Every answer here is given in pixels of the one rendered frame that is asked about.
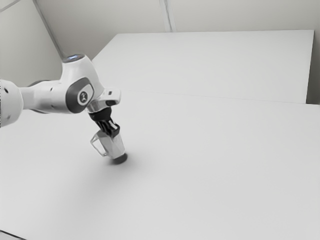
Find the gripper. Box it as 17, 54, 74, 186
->
88, 107, 121, 138

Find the faceted mug with angular handle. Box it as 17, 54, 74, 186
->
89, 130, 126, 160

